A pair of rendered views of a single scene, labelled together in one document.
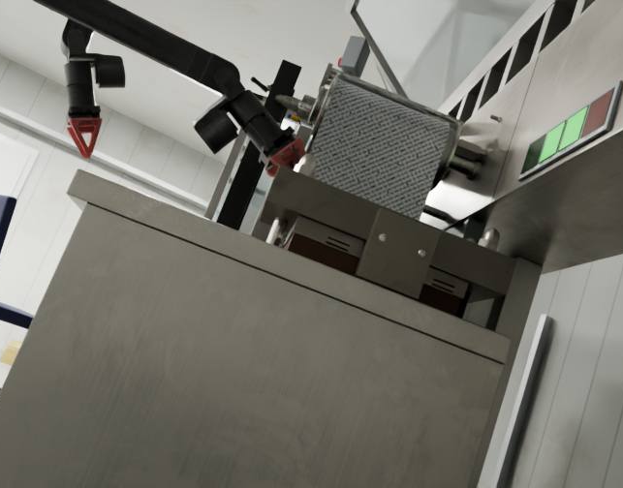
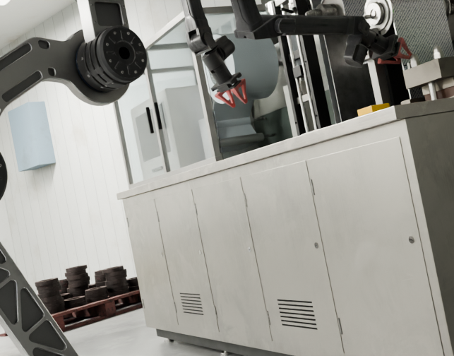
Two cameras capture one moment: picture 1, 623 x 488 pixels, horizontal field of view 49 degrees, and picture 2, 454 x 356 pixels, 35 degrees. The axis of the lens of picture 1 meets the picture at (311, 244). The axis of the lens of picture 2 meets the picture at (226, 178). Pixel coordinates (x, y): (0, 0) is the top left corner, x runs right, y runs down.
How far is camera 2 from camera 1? 1.74 m
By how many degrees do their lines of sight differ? 25
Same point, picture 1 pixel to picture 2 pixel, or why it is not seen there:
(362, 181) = (424, 44)
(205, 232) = (447, 104)
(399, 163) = (432, 25)
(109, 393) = not seen: outside the picture
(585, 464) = not seen: hidden behind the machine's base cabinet
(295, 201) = (450, 71)
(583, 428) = not seen: hidden behind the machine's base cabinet
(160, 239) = (435, 117)
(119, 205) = (416, 112)
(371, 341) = not seen: outside the picture
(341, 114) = (399, 14)
